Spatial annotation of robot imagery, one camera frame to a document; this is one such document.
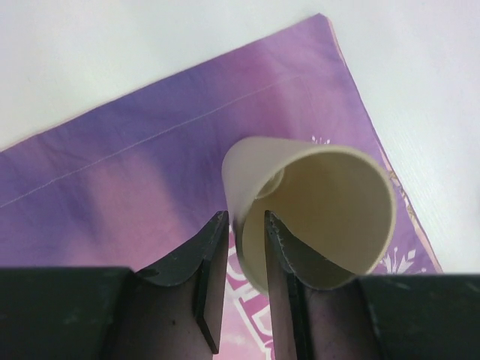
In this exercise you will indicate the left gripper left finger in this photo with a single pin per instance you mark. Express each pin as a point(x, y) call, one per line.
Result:
point(173, 308)

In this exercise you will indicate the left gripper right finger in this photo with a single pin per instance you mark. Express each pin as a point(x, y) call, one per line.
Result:
point(318, 309)

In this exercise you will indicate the beige plastic cup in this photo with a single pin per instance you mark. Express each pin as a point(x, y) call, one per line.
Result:
point(335, 199)

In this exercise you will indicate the purple Elsa placemat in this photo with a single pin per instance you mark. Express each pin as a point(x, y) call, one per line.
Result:
point(129, 181)

